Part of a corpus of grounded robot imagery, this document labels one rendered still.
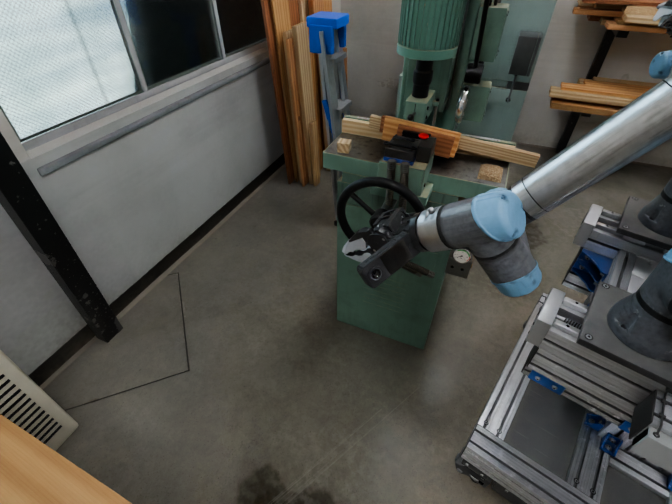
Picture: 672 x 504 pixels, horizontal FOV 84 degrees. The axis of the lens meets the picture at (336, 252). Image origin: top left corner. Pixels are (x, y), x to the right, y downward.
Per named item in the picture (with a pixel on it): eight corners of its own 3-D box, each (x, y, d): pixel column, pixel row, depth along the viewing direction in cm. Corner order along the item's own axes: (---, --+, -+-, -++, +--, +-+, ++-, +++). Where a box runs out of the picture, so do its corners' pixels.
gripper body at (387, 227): (398, 240, 78) (447, 230, 69) (379, 267, 73) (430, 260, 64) (379, 211, 75) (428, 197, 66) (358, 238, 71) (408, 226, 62)
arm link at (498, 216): (524, 254, 53) (497, 211, 50) (456, 262, 61) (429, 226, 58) (534, 216, 57) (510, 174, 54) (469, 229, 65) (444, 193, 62)
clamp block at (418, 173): (375, 186, 116) (377, 160, 110) (388, 167, 126) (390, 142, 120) (421, 197, 112) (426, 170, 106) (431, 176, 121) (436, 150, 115)
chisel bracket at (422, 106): (401, 126, 123) (404, 100, 117) (412, 111, 132) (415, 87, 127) (423, 130, 121) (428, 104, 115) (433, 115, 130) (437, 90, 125)
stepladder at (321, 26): (328, 226, 245) (300, 18, 171) (343, 206, 263) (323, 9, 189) (351, 230, 239) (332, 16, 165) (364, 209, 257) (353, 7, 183)
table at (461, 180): (310, 180, 125) (309, 164, 121) (344, 143, 146) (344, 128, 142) (498, 223, 107) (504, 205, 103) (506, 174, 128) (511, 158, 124)
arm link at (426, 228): (451, 258, 61) (427, 219, 58) (428, 261, 64) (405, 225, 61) (466, 230, 65) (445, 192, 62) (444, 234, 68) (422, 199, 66)
